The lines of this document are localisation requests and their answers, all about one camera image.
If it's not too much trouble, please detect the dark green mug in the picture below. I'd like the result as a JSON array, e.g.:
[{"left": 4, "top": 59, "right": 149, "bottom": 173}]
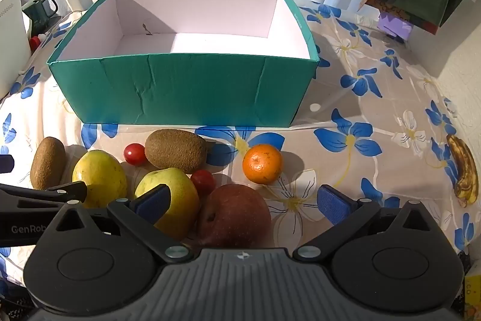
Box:
[{"left": 22, "top": 0, "right": 59, "bottom": 32}]

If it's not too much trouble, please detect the yellow carton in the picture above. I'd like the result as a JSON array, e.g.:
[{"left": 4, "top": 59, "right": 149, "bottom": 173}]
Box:
[{"left": 464, "top": 274, "right": 481, "bottom": 321}]

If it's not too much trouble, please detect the blue floral tablecloth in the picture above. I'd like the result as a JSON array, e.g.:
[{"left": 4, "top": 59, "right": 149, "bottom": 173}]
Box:
[{"left": 0, "top": 0, "right": 481, "bottom": 321}]

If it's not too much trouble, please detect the brown kiwi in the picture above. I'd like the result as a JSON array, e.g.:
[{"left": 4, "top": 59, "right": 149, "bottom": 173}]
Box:
[
  {"left": 30, "top": 137, "right": 67, "bottom": 191},
  {"left": 145, "top": 129, "right": 208, "bottom": 174}
]

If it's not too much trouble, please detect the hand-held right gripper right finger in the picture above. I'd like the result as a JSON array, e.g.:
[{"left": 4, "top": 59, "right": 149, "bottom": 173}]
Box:
[{"left": 293, "top": 184, "right": 430, "bottom": 263}]

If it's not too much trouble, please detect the purple box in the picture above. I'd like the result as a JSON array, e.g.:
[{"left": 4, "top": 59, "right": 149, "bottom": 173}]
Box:
[{"left": 378, "top": 11, "right": 415, "bottom": 42}]

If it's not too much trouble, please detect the orange tangerine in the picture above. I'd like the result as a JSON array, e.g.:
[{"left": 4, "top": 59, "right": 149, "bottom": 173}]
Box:
[{"left": 242, "top": 144, "right": 283, "bottom": 184}]

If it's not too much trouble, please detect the yellow pear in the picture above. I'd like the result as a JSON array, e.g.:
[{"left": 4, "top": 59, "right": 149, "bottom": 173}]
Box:
[
  {"left": 134, "top": 168, "right": 201, "bottom": 241},
  {"left": 72, "top": 150, "right": 129, "bottom": 209}
]

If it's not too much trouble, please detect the yellow banana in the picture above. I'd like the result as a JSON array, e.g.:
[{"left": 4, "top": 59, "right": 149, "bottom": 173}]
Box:
[{"left": 446, "top": 135, "right": 480, "bottom": 208}]

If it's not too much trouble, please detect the brown patterned bag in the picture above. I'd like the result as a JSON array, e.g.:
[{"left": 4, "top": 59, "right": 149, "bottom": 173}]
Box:
[{"left": 357, "top": 0, "right": 414, "bottom": 21}]

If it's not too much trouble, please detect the teal cardboard box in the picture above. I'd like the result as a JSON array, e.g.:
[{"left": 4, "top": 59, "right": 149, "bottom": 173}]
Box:
[{"left": 47, "top": 0, "right": 321, "bottom": 128}]

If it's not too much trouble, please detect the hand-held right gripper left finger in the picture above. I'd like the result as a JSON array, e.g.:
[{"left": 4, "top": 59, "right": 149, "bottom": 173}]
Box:
[{"left": 56, "top": 184, "right": 191, "bottom": 264}]

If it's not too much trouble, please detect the large red apple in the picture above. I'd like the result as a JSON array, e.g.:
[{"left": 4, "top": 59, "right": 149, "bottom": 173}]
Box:
[{"left": 196, "top": 184, "right": 272, "bottom": 248}]

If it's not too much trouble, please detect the red cherry tomato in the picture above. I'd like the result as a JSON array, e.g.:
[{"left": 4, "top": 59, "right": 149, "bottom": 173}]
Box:
[
  {"left": 190, "top": 169, "right": 216, "bottom": 196},
  {"left": 124, "top": 143, "right": 147, "bottom": 167}
]

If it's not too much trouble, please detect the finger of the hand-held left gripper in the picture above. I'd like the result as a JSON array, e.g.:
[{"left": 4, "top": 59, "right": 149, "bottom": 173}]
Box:
[
  {"left": 0, "top": 181, "right": 88, "bottom": 211},
  {"left": 0, "top": 154, "right": 16, "bottom": 176}
]

